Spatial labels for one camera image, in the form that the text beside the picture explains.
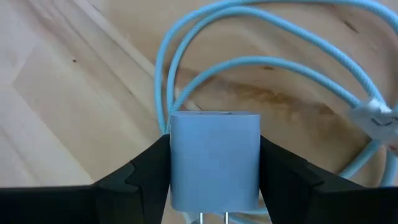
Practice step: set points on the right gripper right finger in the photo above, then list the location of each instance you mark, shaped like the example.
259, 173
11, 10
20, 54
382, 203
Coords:
311, 199

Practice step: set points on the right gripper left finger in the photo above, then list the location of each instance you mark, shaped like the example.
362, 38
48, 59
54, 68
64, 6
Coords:
124, 199

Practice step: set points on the small pale wall charger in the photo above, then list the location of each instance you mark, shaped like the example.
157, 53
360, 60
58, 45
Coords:
214, 161

